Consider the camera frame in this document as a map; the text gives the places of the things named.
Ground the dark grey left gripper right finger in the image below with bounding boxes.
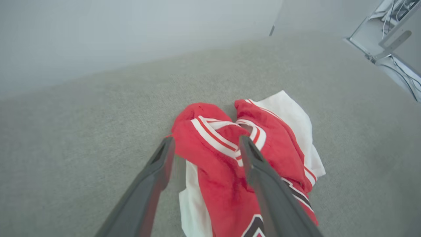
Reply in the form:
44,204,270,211
239,135,325,237

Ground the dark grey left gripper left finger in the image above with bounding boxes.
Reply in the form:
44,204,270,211
95,136,176,237

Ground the thin black cable on stand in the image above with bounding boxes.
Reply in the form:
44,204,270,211
378,54,421,101

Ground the grey metal stand frame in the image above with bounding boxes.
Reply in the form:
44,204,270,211
342,0,421,103

